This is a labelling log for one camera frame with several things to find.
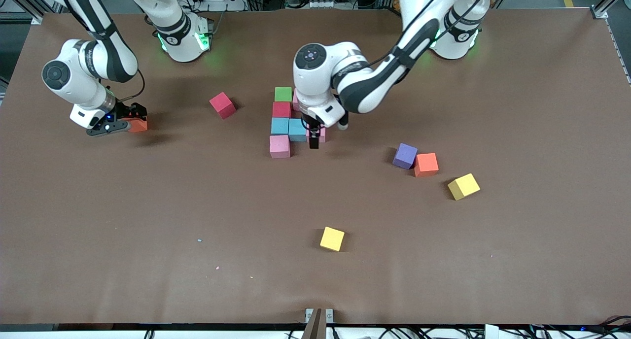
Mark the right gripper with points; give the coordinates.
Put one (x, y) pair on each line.
(129, 111)

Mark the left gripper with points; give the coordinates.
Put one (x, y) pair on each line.
(313, 130)

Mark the pink foam block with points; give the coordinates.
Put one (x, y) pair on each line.
(295, 102)
(322, 134)

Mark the orange foam block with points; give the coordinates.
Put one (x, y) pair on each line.
(426, 164)
(139, 126)

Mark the blue foam block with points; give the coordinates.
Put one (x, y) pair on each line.
(297, 130)
(280, 126)

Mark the pink foam block chipped corner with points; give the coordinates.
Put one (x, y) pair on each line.
(280, 147)

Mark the red foam block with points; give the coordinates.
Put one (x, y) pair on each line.
(282, 110)
(222, 105)

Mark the green foam block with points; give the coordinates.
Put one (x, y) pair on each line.
(283, 94)

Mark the purple foam block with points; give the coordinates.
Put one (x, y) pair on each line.
(404, 156)

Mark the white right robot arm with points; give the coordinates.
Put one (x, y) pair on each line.
(79, 78)

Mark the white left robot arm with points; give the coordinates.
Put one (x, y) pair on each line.
(315, 78)

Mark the yellow foam block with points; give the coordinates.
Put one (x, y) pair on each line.
(332, 239)
(463, 186)

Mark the brown paper table cover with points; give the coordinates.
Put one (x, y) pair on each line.
(98, 280)

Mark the white plastic box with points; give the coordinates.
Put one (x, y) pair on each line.
(491, 332)

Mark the metal table edge bracket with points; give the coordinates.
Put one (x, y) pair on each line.
(318, 324)

